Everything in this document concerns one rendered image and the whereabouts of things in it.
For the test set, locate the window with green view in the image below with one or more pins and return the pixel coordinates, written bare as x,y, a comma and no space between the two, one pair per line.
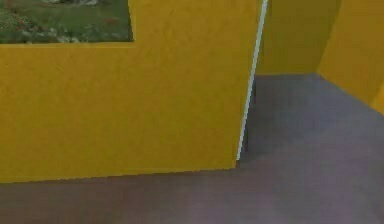
63,20

